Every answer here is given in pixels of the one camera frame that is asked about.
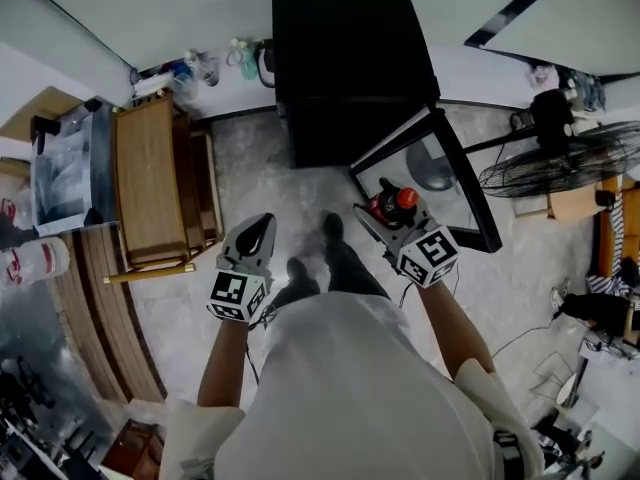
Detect stainless steel sink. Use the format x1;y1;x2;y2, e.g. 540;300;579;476
28;96;120;237

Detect curved wooden counter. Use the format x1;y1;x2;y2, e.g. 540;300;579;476
51;220;169;405

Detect white plastic bottle red label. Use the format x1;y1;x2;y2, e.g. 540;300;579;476
0;236;71;285

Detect black standing fan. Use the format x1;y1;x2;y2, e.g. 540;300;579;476
405;87;640;200

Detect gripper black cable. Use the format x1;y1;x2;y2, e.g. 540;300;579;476
397;263;459;310
243;301;279;385

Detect cardboard box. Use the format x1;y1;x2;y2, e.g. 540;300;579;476
545;186;607;225

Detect red and white plastic bag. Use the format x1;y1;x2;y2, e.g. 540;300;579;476
0;196;22;239

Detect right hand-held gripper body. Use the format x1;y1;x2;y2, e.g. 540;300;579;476
382;219;461;289

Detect black floor cable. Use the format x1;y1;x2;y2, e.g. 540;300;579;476
489;312;581;409

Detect clear plastic bottle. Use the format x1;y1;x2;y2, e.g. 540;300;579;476
172;47;221;100

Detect person's left forearm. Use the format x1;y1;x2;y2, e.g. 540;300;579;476
196;311;252;410

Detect green tinted plastic bottle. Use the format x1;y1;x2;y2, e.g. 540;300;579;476
225;36;259;82

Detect brown wooden box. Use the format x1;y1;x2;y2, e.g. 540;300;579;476
99;417;167;480

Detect person's leg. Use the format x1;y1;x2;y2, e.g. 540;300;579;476
323;237;392;300
270;275;322;312

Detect wooden cabinet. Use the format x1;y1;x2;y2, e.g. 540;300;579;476
103;91;226;285

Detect person's left leg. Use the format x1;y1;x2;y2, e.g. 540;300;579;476
270;275;322;312

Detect person's right leg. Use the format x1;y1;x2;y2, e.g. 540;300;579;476
323;237;392;300

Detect person's right forearm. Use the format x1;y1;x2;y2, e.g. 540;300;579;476
413;271;497;385

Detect person's right black shoe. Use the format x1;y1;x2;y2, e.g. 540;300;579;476
322;211;346;243

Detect dark drink bottle red cap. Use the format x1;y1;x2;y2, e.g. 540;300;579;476
368;177;421;233

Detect person's white shirt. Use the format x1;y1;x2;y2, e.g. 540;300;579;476
158;290;546;480

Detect black bag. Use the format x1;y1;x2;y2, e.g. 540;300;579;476
253;39;277;89

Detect pink cloth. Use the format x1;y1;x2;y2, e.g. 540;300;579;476
525;64;560;90

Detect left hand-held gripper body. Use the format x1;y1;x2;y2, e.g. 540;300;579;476
205;247;277;324

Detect person's black shoe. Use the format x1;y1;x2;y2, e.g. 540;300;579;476
322;211;346;243
285;256;314;285

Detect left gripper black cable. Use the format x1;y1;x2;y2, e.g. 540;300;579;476
243;301;279;385

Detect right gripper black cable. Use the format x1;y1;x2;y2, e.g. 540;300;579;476
397;263;459;310

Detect black waist pouch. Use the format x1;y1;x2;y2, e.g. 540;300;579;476
492;430;522;469

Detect person's left black shoe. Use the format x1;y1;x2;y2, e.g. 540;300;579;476
285;256;314;285

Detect black faucet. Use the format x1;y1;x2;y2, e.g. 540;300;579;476
30;114;62;155

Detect black fridge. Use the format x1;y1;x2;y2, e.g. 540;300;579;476
271;0;504;255

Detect black framed white board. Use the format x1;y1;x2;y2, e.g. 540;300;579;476
463;0;640;78

